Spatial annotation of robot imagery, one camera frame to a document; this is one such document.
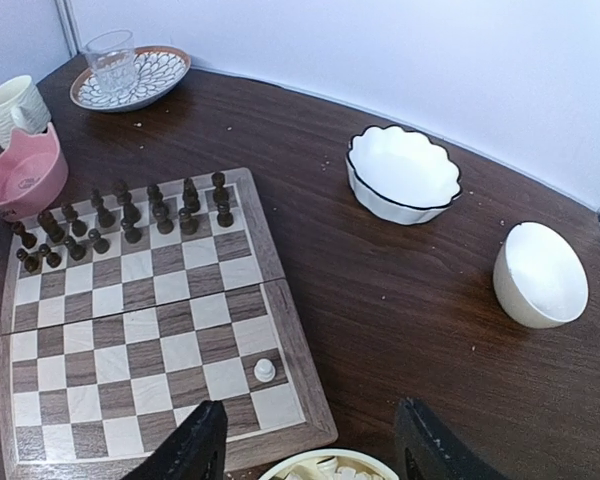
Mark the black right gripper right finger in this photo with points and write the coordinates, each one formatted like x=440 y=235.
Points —
x=427 y=449

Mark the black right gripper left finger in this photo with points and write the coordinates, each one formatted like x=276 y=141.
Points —
x=195 y=450

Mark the white pawn chess piece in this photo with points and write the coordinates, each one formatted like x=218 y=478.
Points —
x=264 y=370

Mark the wooden chess board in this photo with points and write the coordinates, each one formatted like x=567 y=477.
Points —
x=101 y=358

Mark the dark pawn chess piece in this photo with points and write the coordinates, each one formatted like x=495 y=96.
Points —
x=188 y=223
x=161 y=214
x=225 y=217

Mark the dark knight chess piece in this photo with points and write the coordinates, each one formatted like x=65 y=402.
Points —
x=190 y=196

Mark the dark bishop chess piece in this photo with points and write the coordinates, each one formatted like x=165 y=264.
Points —
x=155 y=196

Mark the dark rook chess piece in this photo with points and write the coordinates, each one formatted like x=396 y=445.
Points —
x=220 y=193

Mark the dark king chess piece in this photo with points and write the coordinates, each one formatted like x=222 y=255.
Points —
x=51 y=226

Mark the cream cat ear bowl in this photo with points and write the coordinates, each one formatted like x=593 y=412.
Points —
x=331 y=463

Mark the plain white round bowl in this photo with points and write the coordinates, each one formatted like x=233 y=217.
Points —
x=538 y=279

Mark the white scalloped bowl black rim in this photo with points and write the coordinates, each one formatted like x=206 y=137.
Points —
x=400 y=176

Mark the pink cat ear bowl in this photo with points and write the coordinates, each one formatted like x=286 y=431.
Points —
x=33 y=173

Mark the patterned ceramic plate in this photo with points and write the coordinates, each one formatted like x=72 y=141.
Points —
x=157 y=70

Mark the white ribbed mug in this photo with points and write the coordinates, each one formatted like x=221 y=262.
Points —
x=21 y=106

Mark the clear drinking glass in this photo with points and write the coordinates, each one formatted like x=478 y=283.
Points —
x=110 y=57

